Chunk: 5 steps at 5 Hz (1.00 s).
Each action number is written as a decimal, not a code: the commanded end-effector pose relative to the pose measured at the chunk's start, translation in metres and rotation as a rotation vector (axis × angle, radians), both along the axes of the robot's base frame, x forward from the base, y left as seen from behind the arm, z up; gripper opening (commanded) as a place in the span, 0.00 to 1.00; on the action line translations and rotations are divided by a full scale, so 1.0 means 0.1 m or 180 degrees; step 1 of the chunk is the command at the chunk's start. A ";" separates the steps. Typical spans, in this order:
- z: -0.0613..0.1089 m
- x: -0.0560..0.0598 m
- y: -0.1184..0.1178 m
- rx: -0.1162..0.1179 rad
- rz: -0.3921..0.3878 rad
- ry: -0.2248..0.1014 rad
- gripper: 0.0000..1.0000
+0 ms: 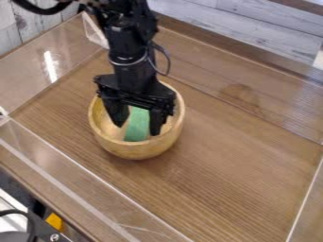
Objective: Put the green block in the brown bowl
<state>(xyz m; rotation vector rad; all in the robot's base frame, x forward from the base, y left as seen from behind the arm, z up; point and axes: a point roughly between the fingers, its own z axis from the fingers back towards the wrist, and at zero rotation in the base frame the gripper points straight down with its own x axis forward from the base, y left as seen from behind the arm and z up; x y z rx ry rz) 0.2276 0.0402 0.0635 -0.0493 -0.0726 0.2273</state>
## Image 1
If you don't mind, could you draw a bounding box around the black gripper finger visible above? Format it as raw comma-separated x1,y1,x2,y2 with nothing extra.
150,109,166,136
102,96,130,128

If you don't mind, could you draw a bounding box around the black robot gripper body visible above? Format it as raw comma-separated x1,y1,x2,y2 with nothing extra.
94,60,177,117

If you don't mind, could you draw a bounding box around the green rectangular block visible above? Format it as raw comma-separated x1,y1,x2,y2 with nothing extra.
125,107,150,142

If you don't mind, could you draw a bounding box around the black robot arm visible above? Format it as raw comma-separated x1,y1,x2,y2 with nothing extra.
12,0,177,136

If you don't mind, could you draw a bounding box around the brown wooden bowl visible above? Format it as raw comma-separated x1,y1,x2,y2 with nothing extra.
89,83,186,160

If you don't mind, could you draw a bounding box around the yellow and black device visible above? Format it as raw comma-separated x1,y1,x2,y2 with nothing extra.
28,200,82,242

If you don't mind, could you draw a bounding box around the clear acrylic tray wall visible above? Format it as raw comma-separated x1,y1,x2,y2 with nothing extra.
0,115,194,242

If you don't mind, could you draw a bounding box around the black cable bottom left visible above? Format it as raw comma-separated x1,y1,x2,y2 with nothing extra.
0,209,37,242

